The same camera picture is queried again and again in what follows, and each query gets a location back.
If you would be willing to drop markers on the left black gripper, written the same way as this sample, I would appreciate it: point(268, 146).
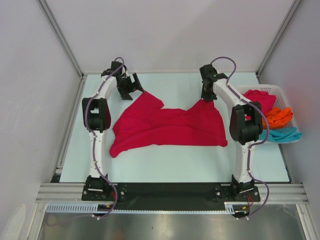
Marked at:
point(125, 94)

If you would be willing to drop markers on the white plastic laundry basket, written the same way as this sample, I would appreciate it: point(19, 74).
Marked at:
point(281, 100)

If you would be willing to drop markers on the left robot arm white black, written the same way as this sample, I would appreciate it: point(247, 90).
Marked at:
point(97, 121)

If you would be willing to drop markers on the orange t shirt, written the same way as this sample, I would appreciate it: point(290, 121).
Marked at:
point(278, 118)

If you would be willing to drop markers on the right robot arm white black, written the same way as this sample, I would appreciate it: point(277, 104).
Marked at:
point(245, 126)

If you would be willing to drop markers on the white slotted cable duct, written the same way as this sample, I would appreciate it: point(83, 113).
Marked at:
point(103, 208)

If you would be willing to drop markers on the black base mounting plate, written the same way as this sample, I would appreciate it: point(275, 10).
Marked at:
point(176, 196)

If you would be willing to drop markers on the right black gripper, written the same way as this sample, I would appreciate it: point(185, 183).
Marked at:
point(206, 97)

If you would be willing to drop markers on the magenta red t shirt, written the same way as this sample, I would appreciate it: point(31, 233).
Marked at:
point(265, 99)
point(147, 122)

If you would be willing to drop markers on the teal t shirt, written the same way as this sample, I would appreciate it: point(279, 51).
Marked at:
point(283, 135)

